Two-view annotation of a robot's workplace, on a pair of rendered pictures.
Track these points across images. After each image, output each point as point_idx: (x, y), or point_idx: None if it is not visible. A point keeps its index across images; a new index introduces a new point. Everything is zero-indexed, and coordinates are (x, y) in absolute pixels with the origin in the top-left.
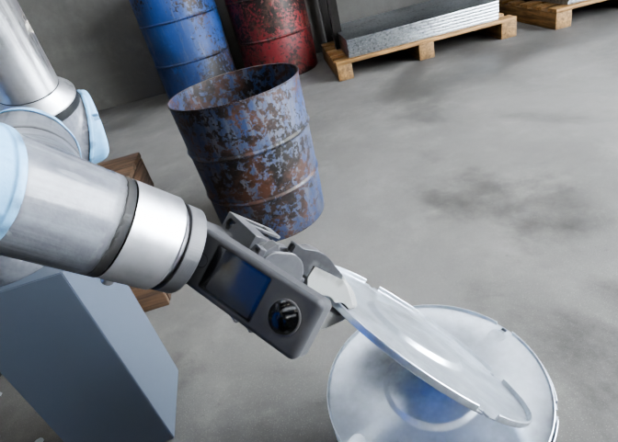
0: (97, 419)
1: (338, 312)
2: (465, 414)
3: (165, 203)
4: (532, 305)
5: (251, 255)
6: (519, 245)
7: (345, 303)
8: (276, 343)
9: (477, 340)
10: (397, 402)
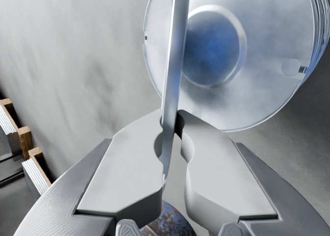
0: None
1: (179, 121)
2: (211, 10)
3: None
4: (141, 61)
5: None
6: (118, 85)
7: (159, 117)
8: None
9: (160, 47)
10: (235, 61)
